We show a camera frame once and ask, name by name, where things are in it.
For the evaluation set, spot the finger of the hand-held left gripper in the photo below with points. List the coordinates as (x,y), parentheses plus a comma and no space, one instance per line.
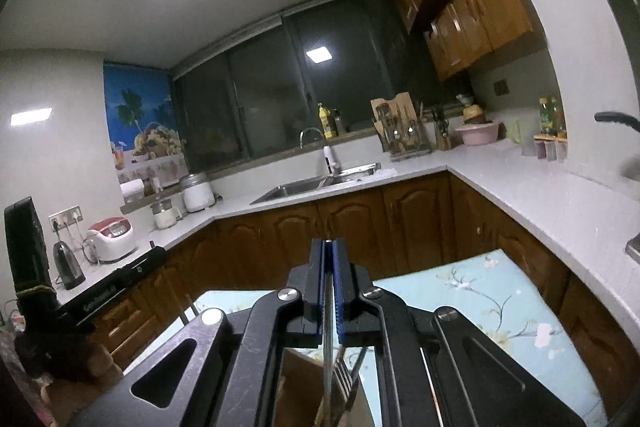
(142,263)

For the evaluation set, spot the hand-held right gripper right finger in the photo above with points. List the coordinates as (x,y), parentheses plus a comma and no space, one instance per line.
(340,297)

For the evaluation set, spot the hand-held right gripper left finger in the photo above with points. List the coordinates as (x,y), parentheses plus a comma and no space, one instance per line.
(317,297)

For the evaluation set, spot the metal fork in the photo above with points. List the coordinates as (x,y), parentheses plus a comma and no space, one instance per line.
(342,374)

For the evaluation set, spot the wooden utensil holder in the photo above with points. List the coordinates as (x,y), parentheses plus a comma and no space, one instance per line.
(300,387)

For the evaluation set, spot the person's left hand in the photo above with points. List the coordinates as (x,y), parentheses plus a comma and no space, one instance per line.
(85,367)

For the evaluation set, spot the dark electric kettle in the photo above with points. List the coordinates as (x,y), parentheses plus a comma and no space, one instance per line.
(69,264)

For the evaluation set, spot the white red rice cooker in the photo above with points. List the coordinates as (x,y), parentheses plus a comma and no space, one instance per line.
(112,239)

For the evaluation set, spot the small white pot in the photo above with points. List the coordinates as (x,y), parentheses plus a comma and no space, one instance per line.
(164,216)

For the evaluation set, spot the wooden lower cabinets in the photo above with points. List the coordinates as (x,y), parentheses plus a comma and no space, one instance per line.
(350,227)

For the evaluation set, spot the white paper towel roll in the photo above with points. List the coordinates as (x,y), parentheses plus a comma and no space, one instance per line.
(132,191)

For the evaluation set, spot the white pot with metal lid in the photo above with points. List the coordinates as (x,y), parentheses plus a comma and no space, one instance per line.
(196,194)

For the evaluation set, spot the steel kitchen sink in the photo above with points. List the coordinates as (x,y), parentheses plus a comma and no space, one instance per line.
(300,189)

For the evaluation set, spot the floral blue tablecloth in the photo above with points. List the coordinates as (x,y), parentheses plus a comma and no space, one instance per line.
(475,297)

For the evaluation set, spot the white pull-out faucet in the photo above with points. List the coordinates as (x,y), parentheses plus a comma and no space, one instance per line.
(331,159)

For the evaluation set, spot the curved metal faucet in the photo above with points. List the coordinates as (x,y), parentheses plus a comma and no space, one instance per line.
(312,136)

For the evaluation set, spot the yellow oil bottle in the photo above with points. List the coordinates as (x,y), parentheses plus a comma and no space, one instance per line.
(327,122)

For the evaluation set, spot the wooden countertop utensil rack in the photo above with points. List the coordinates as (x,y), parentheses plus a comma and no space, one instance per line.
(400,127)

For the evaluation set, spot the knife block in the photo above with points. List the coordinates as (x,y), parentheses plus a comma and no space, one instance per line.
(441,132)

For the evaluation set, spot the dark kitchen window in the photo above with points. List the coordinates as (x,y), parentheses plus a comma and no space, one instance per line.
(300,92)

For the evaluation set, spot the pink basin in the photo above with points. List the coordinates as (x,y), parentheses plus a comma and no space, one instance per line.
(477,133)

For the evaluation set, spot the yellow lid on basin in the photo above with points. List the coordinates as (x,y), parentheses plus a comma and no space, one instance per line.
(472,112)

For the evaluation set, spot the pale plastic pitcher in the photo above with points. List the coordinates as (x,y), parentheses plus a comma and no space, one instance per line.
(517,133)

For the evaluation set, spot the seasoning jar set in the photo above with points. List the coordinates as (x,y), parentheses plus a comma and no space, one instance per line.
(550,148)

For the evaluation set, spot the green yellow bottles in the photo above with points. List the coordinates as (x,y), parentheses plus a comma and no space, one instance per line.
(550,114)

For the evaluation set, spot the gas stove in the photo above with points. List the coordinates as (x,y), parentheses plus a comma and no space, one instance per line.
(634,248)

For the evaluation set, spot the wall power socket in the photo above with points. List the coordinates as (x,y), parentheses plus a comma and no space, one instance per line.
(65,217)

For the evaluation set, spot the tropical fruit wall poster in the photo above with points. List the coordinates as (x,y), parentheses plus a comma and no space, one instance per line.
(145,127)

